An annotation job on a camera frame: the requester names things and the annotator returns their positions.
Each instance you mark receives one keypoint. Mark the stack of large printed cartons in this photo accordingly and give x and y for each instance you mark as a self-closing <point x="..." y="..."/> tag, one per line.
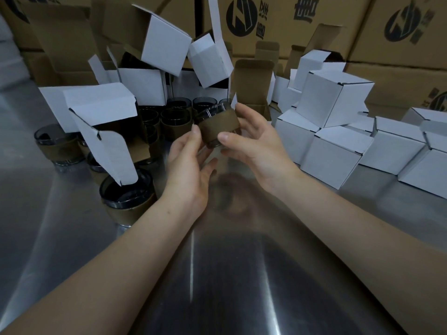
<point x="314" y="31"/>

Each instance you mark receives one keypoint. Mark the person's left thumb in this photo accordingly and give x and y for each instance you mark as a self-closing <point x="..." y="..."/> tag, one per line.
<point x="193" y="139"/>

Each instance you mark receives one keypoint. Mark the person's right hand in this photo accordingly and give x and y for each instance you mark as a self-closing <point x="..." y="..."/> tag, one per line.
<point x="265" y="153"/>

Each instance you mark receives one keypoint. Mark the person's right forearm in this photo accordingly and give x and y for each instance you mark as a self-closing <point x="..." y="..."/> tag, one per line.
<point x="366" y="254"/>

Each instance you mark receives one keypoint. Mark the person's right thumb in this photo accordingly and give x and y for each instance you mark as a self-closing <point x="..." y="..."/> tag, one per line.
<point x="231" y="143"/>

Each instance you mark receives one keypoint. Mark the pile of open white boxes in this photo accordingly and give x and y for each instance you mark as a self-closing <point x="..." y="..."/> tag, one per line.
<point x="101" y="101"/>

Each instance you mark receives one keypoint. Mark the glass cup with brown sleeve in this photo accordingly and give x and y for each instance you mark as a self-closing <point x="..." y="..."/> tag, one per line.
<point x="220" y="127"/>

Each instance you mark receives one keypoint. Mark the person's left hand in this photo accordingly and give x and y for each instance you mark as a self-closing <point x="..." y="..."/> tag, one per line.
<point x="185" y="177"/>

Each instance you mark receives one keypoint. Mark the pile of closed white boxes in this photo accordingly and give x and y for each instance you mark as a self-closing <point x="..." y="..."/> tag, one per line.
<point x="335" y="97"/>

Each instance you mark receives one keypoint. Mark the group of dark sleeved glasses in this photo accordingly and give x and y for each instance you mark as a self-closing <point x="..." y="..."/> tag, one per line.
<point x="128" y="207"/>

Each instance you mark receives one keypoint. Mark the person's left forearm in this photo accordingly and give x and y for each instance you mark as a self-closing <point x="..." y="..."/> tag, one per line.
<point x="115" y="268"/>

